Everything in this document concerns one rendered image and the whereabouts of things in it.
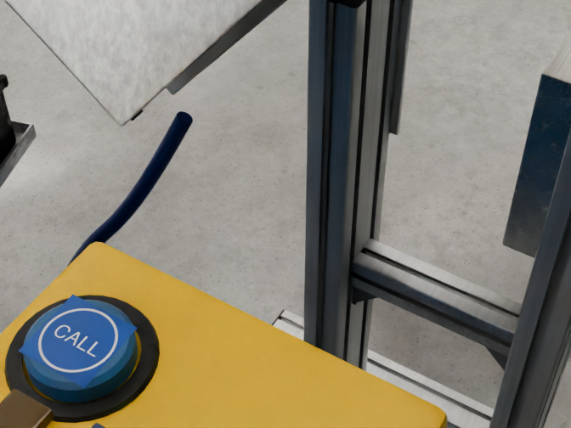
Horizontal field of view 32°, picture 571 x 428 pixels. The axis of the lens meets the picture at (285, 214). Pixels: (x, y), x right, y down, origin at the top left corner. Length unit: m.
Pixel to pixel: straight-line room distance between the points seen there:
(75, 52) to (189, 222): 1.22
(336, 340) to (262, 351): 0.75
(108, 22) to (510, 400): 0.58
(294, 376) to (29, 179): 1.68
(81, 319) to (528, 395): 0.71
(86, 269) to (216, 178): 1.57
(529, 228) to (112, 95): 0.47
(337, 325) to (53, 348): 0.75
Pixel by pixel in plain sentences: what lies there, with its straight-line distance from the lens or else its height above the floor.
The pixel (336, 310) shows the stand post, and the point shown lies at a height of 0.52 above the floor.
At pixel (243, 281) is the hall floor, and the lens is 1.78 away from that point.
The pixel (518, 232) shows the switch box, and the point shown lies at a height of 0.65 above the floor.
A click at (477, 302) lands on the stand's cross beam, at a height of 0.57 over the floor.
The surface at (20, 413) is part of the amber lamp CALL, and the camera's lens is 0.36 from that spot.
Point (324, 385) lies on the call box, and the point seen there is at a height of 1.07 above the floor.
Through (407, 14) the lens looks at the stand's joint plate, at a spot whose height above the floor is 0.85.
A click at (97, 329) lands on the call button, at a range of 0.37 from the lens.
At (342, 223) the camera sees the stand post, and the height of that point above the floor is 0.66.
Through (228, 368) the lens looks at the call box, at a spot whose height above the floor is 1.07.
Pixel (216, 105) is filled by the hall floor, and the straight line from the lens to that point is 2.13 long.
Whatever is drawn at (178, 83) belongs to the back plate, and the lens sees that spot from 0.84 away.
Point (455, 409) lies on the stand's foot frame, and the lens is 1.55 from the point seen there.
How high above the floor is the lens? 1.37
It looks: 46 degrees down
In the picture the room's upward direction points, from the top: straight up
